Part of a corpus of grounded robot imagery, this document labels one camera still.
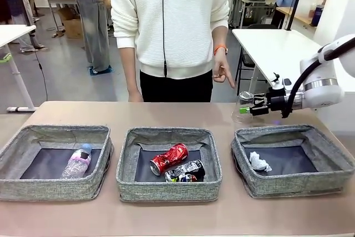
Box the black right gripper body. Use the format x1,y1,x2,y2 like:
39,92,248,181
266,89,294,112

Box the clear plastic cup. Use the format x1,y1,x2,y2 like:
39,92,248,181
231,91,260,125

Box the white paper ball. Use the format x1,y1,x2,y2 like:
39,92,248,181
248,151,272,172

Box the crushed black cola can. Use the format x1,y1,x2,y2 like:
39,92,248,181
164,159,206,183

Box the crushed red cola can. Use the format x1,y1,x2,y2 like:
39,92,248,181
149,142,190,177

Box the pink-labelled plastic water bottle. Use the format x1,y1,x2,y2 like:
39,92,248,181
61,143,93,179

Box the person's right forearm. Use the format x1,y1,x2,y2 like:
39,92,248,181
118,47,139,93

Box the person's left forearm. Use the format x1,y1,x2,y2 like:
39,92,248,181
211,25,230,52

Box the person's left hand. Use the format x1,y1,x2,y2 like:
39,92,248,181
212,53,236,89

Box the person's right hand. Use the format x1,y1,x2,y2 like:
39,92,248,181
128,89,144,103

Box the white height-adjustable desk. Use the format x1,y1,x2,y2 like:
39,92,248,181
0,24,38,113

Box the black folding chair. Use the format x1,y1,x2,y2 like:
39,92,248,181
235,47,257,95

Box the bystander in pale clothes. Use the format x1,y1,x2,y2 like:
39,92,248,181
0,0,47,53

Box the large white table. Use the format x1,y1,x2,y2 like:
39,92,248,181
231,28,355,93

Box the orange wristband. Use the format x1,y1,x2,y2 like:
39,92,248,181
213,45,229,57

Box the cardboard box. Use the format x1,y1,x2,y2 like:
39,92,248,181
63,19,84,39

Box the wooden workshop table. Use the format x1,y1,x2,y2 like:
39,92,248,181
47,0,81,41

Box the grey fabric basket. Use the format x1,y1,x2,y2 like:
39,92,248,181
115,127,223,203
231,124,355,199
0,124,114,202

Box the black trousers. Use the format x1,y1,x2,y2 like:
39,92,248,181
139,69,214,103

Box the dark blue bottle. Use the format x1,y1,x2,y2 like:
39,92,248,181
311,3,324,27

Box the bystander in grey trousers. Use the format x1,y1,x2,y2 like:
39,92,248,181
69,0,111,73

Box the white knit sweater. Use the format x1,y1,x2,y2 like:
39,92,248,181
110,0,230,80

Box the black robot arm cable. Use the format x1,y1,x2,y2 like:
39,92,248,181
280,43,355,118

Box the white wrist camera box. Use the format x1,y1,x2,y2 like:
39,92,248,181
270,72,293,92

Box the thin black hanging cable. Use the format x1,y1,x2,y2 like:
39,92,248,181
160,0,169,78

